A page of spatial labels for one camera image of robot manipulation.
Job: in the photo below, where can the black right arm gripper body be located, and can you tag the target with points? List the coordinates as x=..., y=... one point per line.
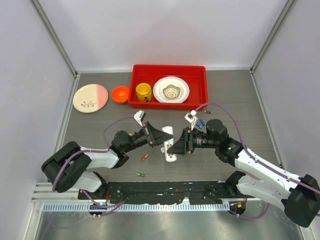
x=192, y=141

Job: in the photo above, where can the white remote control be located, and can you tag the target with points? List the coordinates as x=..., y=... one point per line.
x=168, y=157

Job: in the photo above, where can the green battery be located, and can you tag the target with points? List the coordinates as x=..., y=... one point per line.
x=140, y=174

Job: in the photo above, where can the red orange battery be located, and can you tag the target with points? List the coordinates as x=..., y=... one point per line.
x=144, y=157

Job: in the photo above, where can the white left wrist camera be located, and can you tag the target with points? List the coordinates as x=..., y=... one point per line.
x=139, y=117

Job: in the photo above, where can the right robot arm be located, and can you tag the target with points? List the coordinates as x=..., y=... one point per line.
x=298, y=197

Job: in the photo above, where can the pink and white plate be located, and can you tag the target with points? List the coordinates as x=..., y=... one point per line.
x=90, y=98

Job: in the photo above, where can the red plastic bin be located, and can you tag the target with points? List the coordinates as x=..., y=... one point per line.
x=194, y=76

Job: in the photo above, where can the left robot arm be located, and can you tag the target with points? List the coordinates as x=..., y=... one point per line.
x=68, y=167

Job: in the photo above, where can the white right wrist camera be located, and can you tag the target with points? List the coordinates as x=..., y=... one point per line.
x=191, y=118

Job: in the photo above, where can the white plate in bin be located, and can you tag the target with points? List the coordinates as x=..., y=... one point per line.
x=176, y=81

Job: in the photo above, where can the black AAA battery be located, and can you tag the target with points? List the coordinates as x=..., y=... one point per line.
x=207, y=112

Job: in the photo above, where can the orange plastic bowl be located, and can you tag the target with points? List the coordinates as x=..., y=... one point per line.
x=120, y=94

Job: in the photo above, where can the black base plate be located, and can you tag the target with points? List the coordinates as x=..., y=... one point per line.
x=165, y=192

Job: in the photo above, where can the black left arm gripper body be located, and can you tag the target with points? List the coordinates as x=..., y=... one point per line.
x=145, y=130

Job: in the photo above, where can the aluminium front rail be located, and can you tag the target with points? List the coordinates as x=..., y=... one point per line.
x=182, y=207

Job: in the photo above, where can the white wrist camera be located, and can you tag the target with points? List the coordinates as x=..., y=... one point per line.
x=191, y=118
x=139, y=117

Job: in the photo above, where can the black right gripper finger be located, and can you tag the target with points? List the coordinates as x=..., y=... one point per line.
x=178, y=148
x=181, y=142

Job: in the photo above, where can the patterned small bowl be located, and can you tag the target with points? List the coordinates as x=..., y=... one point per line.
x=171, y=91

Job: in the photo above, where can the yellow mug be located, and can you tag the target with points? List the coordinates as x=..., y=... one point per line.
x=144, y=92

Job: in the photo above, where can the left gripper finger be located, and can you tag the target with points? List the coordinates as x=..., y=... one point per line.
x=154, y=132
x=161, y=138

